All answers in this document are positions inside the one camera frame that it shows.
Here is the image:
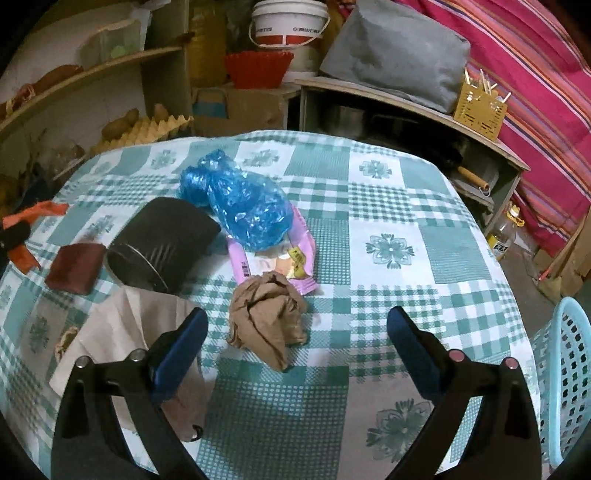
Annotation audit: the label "pink snack packet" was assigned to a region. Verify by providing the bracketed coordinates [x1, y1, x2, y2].
[228, 208, 319, 296]

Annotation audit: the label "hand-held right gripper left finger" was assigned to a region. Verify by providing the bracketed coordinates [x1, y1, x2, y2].
[52, 307, 209, 480]

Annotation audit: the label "cardboard box with blue label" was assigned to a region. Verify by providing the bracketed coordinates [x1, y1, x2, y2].
[193, 83, 301, 139]

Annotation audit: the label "pink striped cloth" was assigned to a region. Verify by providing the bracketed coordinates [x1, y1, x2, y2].
[418, 0, 591, 257]

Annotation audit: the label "yellow chopstick holder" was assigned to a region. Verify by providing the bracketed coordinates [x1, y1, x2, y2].
[452, 80, 509, 141]

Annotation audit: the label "plain white plastic bucket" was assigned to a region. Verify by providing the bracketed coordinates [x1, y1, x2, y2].
[286, 46, 324, 77]

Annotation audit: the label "bundle of chopsticks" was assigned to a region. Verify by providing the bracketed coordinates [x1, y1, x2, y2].
[464, 68, 512, 104]

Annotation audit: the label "wooden curved shelf unit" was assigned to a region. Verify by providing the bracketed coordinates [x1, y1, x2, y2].
[0, 0, 195, 158]

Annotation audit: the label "white plastic bucket with handle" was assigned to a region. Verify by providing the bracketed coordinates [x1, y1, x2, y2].
[249, 0, 331, 51]

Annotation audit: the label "clear plastic oil bottle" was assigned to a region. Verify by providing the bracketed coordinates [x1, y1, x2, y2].
[487, 203, 525, 261]

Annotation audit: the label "maroon packet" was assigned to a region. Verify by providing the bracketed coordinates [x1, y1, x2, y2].
[46, 243, 108, 294]

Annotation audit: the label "wooden rolling pin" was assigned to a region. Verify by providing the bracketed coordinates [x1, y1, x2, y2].
[455, 164, 495, 197]

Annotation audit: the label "clear plastic container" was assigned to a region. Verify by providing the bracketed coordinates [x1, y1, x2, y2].
[78, 18, 144, 68]

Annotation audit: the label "black packet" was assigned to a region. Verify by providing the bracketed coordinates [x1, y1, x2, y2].
[106, 198, 222, 294]

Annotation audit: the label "beige paper bag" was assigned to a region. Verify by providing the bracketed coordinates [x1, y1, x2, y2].
[48, 288, 206, 444]

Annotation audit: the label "yellow oil jug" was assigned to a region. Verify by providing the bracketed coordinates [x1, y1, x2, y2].
[189, 4, 229, 88]

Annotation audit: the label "yellow egg carton tray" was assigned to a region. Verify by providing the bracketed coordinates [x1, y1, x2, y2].
[90, 114, 195, 155]

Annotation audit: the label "red orange wrapper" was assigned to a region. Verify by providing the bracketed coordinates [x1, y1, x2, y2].
[2, 201, 68, 272]

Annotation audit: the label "red plastic basket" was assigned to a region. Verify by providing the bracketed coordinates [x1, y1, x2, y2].
[225, 51, 295, 89]

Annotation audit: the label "green checkered tablecloth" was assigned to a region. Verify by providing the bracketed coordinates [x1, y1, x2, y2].
[0, 129, 539, 480]

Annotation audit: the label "potato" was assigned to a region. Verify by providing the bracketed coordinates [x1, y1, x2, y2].
[102, 108, 139, 141]

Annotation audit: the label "grey cushion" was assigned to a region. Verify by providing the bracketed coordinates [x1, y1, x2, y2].
[318, 4, 472, 114]

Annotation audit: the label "cardboard panels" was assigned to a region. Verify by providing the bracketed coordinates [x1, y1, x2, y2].
[538, 217, 591, 305]

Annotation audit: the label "blue plastic bag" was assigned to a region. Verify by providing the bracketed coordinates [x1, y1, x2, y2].
[179, 148, 296, 252]

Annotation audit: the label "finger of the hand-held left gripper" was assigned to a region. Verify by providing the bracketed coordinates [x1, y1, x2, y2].
[0, 224, 31, 254]

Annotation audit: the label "light blue plastic basket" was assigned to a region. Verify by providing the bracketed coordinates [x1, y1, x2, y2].
[529, 296, 591, 472]

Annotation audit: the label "brown paper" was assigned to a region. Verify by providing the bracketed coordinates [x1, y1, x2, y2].
[227, 271, 309, 372]

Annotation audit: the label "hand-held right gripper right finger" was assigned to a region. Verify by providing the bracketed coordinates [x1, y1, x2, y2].
[385, 305, 542, 480]

